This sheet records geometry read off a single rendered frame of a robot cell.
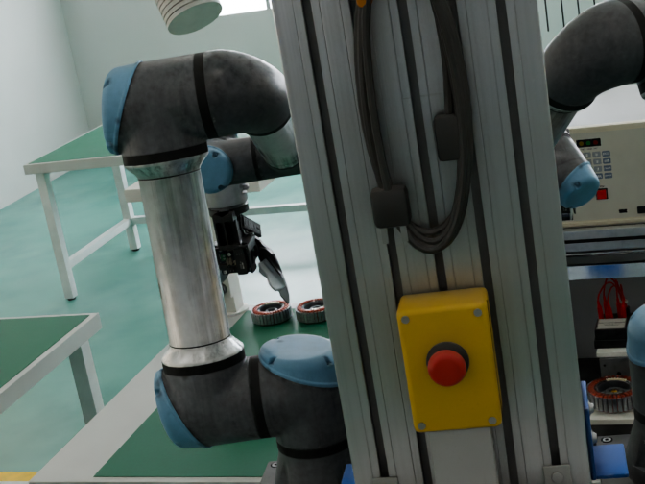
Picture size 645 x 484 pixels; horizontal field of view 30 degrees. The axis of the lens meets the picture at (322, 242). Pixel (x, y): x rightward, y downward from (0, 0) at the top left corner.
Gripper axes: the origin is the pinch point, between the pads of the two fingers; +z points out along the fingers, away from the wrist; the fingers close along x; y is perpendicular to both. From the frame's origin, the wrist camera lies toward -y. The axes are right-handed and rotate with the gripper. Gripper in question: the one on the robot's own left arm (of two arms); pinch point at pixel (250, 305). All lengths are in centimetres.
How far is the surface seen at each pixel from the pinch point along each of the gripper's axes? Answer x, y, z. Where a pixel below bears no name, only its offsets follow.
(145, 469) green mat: -35, -18, 40
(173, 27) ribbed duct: -39, -116, -40
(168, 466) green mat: -30, -18, 40
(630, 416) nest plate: 66, -18, 37
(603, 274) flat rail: 64, -34, 13
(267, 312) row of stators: -23, -96, 36
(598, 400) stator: 60, -20, 35
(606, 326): 64, -30, 23
